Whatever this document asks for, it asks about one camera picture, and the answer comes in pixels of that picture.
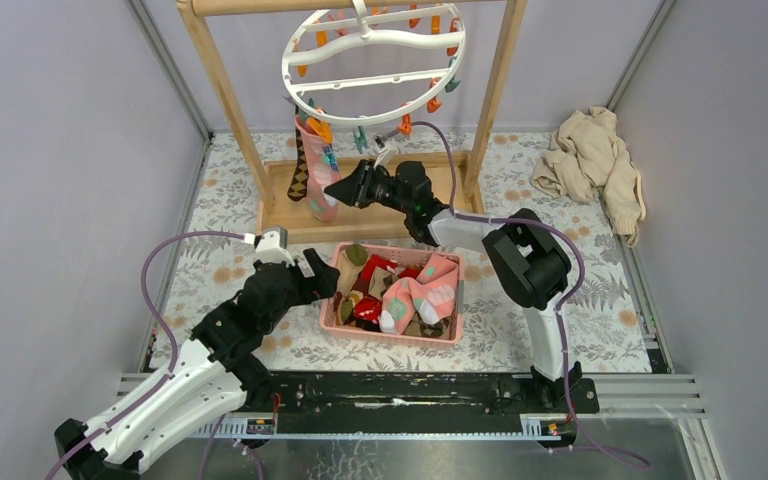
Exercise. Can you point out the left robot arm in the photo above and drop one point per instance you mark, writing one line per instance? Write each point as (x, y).
(214, 372)

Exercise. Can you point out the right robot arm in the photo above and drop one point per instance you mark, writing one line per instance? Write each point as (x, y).
(529, 263)

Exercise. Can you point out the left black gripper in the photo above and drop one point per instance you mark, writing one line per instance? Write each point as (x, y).
(323, 283)

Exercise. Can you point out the red white patterned sock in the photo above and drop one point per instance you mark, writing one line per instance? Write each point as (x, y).
(367, 311)

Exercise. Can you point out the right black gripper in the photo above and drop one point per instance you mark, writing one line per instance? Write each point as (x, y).
(355, 189)

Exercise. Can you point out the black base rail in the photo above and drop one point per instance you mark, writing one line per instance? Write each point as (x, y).
(411, 405)

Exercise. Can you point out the white round clip hanger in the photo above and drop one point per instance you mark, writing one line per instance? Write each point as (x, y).
(370, 65)

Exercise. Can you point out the pink sock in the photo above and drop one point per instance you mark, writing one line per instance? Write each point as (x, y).
(431, 295)
(322, 171)

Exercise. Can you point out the floral table mat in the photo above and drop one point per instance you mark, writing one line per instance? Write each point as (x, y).
(602, 323)

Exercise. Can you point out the beige crumpled cloth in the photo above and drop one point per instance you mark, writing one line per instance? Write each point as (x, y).
(586, 157)

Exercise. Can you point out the plain red sock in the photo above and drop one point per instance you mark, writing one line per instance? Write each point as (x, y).
(378, 274)

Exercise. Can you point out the brown beige argyle sock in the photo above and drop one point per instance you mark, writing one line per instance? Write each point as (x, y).
(298, 187)

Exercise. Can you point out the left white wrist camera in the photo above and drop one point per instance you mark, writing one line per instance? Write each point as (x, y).
(270, 246)

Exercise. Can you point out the wooden hanger rack frame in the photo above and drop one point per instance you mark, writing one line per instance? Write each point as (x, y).
(376, 223)

